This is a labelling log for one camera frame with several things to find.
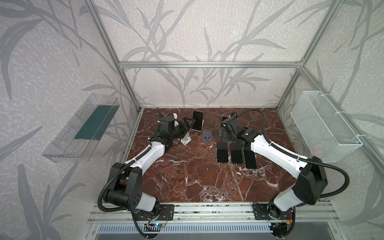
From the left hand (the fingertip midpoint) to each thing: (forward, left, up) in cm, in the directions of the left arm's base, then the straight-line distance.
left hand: (195, 119), depth 84 cm
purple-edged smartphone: (+11, -2, -11) cm, 16 cm away
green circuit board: (-48, +16, -21) cm, 55 cm away
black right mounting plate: (-43, -34, -20) cm, 58 cm away
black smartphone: (-11, -26, -22) cm, 36 cm away
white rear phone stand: (+12, -4, -18) cm, 22 cm away
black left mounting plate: (-43, +15, -19) cm, 49 cm away
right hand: (-2, -19, -4) cm, 19 cm away
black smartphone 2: (-9, -17, -23) cm, 30 cm away
